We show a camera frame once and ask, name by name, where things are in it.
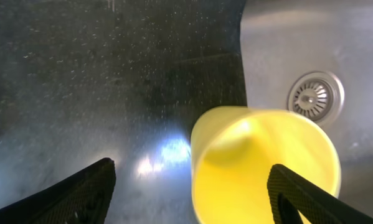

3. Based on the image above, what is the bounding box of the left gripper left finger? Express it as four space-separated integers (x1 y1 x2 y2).
0 157 117 224

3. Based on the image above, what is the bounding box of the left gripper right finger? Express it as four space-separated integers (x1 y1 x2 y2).
267 163 373 224

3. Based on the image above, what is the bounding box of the yellow cup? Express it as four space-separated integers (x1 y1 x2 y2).
190 105 342 224

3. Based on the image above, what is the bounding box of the steel sink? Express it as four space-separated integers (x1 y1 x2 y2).
239 0 373 223

